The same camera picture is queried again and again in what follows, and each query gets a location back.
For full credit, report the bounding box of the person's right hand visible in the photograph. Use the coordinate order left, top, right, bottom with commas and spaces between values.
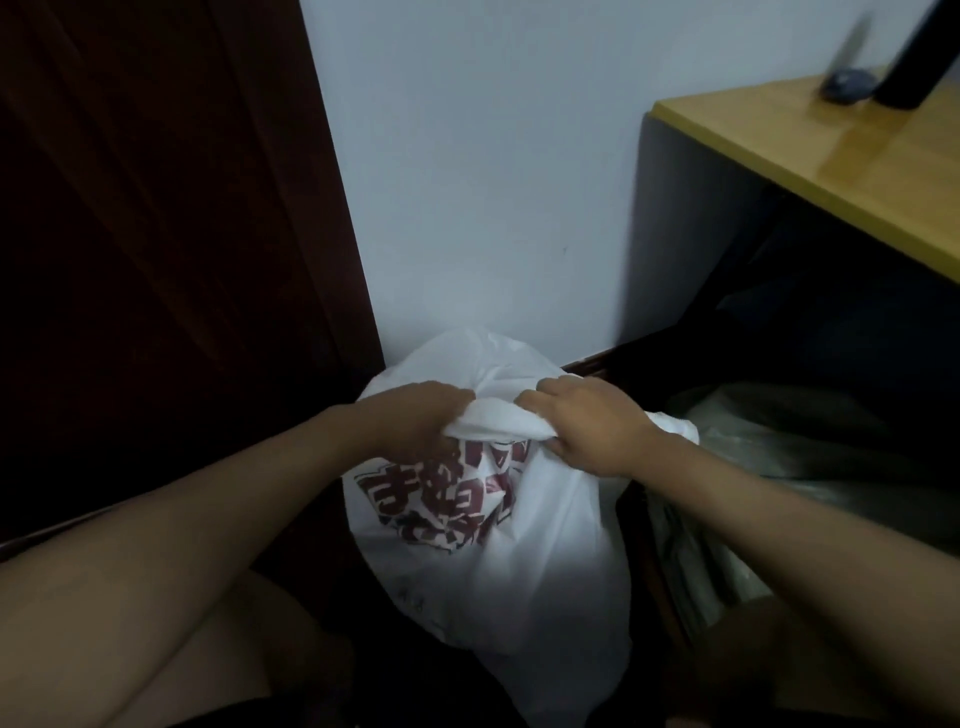
514, 374, 667, 480

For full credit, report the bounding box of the person's left hand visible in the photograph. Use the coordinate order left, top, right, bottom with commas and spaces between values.
350, 380, 478, 463

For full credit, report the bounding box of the white bag with red print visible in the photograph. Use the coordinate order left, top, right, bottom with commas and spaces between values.
341, 324, 703, 728

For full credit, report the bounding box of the grey woven sack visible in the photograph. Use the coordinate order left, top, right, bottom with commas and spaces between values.
648, 382, 960, 631

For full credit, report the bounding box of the person's right forearm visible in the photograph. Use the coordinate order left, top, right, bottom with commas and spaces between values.
637, 434, 960, 728

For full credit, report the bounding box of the person's left forearm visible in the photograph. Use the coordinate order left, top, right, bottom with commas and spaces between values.
0, 404, 384, 728

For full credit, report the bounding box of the person's left leg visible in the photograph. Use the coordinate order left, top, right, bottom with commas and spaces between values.
104, 569, 354, 728

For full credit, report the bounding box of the person's leg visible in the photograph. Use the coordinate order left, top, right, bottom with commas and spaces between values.
667, 599, 894, 728
104, 569, 354, 728

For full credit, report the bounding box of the person's right leg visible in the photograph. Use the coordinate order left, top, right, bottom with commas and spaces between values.
667, 599, 894, 728

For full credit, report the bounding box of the dark brown wooden door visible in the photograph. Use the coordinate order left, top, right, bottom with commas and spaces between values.
217, 0, 385, 406

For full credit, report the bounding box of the yellow wooden desk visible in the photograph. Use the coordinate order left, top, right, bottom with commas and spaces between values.
650, 67, 960, 285

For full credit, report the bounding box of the small dark round case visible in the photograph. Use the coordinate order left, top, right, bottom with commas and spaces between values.
819, 68, 879, 105

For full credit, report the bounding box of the black cylindrical bottle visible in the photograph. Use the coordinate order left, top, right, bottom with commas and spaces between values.
873, 0, 960, 112

